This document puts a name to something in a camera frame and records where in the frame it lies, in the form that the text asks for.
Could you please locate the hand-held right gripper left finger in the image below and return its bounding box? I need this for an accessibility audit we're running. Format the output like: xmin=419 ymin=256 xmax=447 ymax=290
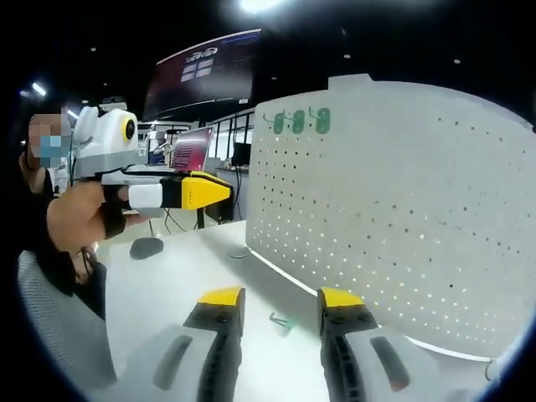
xmin=125 ymin=286 xmax=247 ymax=402

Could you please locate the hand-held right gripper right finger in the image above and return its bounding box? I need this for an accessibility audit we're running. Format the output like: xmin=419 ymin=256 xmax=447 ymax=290
xmin=317 ymin=286 xmax=453 ymax=402

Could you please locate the white perforated mounting plate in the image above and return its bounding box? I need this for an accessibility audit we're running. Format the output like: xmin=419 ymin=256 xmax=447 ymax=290
xmin=245 ymin=79 xmax=536 ymax=364

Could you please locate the person's left hand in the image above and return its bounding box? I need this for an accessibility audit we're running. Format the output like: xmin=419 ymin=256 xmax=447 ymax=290
xmin=44 ymin=182 xmax=129 ymax=249

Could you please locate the open laptop red screen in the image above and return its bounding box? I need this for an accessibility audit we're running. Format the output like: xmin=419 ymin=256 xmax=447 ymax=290
xmin=171 ymin=126 xmax=215 ymax=173

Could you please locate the black computer tower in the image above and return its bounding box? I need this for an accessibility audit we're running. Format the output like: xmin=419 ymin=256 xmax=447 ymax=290
xmin=204 ymin=196 xmax=235 ymax=225

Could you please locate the black desktop monitor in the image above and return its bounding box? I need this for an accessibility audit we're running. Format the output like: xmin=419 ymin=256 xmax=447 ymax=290
xmin=232 ymin=142 xmax=253 ymax=167

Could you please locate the black oval object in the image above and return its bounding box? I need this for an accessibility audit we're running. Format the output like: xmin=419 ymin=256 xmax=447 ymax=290
xmin=129 ymin=237 xmax=164 ymax=260

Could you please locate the short ceiling light strip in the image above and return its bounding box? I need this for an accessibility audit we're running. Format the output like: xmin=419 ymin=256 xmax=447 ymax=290
xmin=19 ymin=81 xmax=48 ymax=98

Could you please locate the large dark display screen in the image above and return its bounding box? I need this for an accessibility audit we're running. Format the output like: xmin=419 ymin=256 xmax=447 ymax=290
xmin=142 ymin=28 xmax=264 ymax=122

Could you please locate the person's black clothed body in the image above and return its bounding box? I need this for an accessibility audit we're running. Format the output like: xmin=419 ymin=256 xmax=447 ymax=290
xmin=16 ymin=112 xmax=106 ymax=320

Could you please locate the grey mesh chair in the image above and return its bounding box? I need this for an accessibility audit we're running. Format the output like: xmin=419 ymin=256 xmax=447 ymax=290
xmin=16 ymin=250 xmax=118 ymax=402

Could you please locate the white desk partition panel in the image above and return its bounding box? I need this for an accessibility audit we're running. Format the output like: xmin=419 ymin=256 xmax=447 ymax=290
xmin=327 ymin=73 xmax=374 ymax=90

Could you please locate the long ceiling light strip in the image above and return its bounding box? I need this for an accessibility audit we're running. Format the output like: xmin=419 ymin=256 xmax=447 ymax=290
xmin=238 ymin=0 xmax=296 ymax=14

